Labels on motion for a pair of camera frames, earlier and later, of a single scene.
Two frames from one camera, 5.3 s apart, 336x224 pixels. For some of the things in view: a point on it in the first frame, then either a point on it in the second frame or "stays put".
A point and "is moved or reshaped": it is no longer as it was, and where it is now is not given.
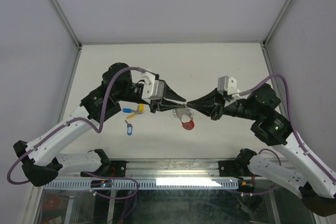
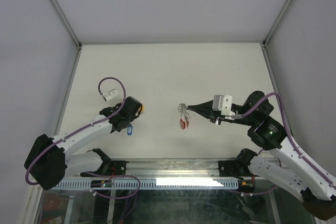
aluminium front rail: (161, 169) stays put
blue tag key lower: (129, 128) stays put
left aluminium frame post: (63, 17) stays put
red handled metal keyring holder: (178, 113) is moved or reshaped
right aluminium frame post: (264, 43) stays put
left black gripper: (167, 100) to (133, 117)
